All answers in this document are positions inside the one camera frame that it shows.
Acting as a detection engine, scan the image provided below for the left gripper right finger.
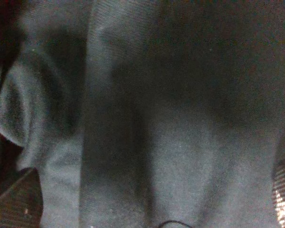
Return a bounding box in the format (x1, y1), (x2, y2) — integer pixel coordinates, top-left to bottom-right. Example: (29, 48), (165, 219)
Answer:
(272, 160), (285, 228)

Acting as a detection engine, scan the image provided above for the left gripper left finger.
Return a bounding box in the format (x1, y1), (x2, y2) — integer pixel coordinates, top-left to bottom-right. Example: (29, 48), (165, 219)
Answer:
(0, 168), (43, 228)

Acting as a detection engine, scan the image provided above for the black short sleeve t-shirt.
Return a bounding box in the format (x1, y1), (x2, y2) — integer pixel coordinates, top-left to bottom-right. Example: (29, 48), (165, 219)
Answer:
(0, 0), (285, 228)

